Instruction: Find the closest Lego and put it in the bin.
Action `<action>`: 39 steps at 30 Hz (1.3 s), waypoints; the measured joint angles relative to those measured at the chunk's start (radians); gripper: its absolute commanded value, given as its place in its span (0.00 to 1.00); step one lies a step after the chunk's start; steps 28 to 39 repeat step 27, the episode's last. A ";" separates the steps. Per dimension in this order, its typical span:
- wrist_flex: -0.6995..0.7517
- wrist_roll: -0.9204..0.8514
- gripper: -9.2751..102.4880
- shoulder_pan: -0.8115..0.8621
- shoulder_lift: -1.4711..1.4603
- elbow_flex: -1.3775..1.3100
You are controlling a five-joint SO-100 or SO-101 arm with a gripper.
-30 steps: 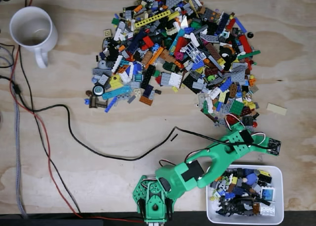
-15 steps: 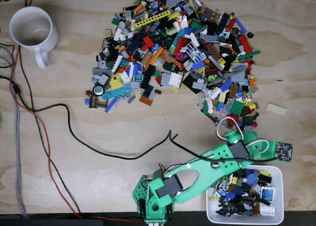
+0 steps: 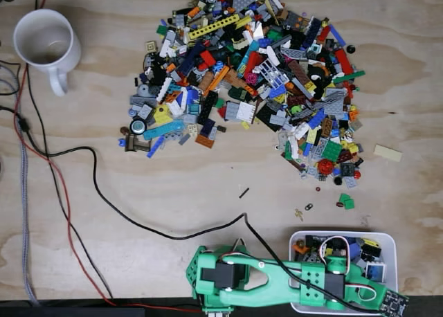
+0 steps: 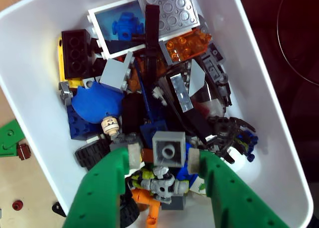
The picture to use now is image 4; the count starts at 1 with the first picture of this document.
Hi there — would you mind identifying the orange Lego piece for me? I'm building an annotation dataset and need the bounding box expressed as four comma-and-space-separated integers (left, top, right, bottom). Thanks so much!
131, 189, 160, 226

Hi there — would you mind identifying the grey square Lego plate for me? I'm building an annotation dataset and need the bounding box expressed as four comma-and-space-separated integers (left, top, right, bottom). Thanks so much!
152, 131, 186, 168

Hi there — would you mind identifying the white Lego window blue glass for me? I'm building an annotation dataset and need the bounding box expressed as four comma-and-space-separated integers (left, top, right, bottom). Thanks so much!
87, 0, 147, 59

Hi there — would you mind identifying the white plastic bin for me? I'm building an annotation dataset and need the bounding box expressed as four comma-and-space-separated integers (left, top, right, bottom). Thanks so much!
0, 0, 314, 228

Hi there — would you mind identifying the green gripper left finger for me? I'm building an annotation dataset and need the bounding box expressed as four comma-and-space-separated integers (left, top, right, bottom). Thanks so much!
62, 142, 145, 228

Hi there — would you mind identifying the blue Lego brick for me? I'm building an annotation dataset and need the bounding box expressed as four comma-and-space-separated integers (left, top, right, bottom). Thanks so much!
66, 106, 103, 140

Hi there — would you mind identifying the light grey Lego plate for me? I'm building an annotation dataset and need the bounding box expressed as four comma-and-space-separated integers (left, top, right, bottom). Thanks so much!
134, 0, 200, 38

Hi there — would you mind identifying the black Lego brick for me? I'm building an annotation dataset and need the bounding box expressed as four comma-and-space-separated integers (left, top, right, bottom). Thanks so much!
61, 28, 92, 79

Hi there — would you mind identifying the light grey Lego slope brick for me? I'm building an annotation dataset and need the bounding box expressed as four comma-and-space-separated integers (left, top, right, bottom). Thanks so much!
99, 51, 134, 93

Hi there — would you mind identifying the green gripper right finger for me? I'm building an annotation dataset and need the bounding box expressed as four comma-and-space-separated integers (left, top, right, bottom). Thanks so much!
187, 147, 290, 228

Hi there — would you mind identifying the blue Lego cape piece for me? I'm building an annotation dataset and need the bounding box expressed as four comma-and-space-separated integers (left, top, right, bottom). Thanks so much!
71, 81, 124, 124

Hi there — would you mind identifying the black long Lego bar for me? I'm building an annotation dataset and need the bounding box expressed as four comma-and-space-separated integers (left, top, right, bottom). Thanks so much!
143, 4, 160, 99

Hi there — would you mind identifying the dark grey Lego Technic piece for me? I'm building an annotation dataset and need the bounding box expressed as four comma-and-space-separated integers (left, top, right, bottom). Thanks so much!
199, 42, 232, 107

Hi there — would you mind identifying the grey Lego robot figure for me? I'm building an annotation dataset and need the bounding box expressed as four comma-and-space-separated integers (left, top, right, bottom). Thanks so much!
139, 166, 189, 205

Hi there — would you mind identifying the reddish brown small Lego piece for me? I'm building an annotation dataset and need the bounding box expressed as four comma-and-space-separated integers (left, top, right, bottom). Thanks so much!
16, 143, 32, 161

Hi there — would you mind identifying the black Lego claw piece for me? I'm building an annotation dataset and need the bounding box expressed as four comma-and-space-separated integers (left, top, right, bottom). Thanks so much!
209, 116, 257, 164

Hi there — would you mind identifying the black Lego tyre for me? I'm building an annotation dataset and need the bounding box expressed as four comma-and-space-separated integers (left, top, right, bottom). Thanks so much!
75, 139, 112, 170
119, 194, 140, 228

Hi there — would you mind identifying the Lego minifigure head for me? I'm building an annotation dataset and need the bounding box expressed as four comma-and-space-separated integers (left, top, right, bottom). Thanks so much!
101, 115, 121, 135

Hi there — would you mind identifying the clear transparent Lego plate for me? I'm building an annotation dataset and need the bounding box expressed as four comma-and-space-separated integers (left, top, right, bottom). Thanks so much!
170, 73, 194, 113

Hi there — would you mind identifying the thin grey wire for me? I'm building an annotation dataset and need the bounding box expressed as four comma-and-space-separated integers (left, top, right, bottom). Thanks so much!
276, 0, 319, 86

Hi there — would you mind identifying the grey Lego clip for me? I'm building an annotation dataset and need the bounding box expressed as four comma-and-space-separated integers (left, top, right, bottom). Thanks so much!
58, 81, 73, 107

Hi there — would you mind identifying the transparent orange Lego brick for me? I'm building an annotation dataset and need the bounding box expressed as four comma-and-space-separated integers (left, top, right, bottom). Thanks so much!
164, 28, 213, 64

